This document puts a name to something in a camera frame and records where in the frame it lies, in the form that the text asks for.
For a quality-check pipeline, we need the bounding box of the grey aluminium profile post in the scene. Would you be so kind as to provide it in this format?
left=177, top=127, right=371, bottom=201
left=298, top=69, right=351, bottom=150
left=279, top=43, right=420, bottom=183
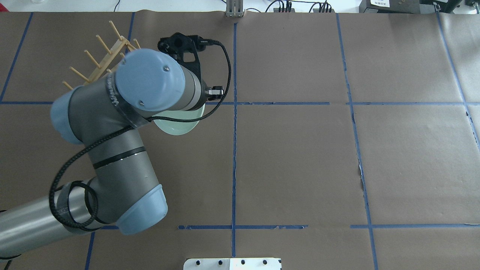
left=223, top=0, right=245, bottom=18

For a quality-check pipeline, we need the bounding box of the black cable plug cluster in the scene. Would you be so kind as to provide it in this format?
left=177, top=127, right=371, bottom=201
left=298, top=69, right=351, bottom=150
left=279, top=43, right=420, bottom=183
left=309, top=0, right=335, bottom=13
left=264, top=0, right=294, bottom=13

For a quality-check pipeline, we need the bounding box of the brown paper table cover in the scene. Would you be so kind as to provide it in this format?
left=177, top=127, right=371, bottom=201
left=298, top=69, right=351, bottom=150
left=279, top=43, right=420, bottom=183
left=1, top=10, right=479, bottom=270

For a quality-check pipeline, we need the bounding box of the white mounting plate with bolts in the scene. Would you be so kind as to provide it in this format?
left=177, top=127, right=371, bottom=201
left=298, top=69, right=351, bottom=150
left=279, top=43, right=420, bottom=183
left=183, top=257, right=282, bottom=270

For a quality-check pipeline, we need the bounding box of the light green plate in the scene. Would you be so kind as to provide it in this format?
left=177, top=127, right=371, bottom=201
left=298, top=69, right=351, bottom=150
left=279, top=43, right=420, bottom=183
left=154, top=105, right=205, bottom=136

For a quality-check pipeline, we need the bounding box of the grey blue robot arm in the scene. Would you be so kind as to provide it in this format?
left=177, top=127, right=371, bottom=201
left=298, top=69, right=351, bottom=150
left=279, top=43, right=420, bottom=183
left=1, top=48, right=206, bottom=261

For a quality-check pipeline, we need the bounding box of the black cable plug cluster right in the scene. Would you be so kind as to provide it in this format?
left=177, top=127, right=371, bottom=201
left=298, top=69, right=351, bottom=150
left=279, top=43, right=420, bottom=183
left=309, top=0, right=335, bottom=13

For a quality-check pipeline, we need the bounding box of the black cable plug cluster left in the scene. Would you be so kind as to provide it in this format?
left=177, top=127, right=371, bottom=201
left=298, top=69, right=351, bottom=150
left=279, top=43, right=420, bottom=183
left=264, top=0, right=294, bottom=13

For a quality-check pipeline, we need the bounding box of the wooden dish rack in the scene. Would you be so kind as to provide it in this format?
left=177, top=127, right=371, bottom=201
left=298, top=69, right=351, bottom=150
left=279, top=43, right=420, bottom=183
left=67, top=20, right=142, bottom=86

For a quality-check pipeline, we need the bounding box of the dark grey equipment box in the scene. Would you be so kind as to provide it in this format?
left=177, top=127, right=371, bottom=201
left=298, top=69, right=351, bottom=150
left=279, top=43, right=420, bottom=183
left=358, top=0, right=438, bottom=14

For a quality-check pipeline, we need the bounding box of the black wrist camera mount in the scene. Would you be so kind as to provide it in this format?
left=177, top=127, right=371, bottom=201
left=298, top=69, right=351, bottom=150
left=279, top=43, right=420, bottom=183
left=157, top=33, right=230, bottom=102

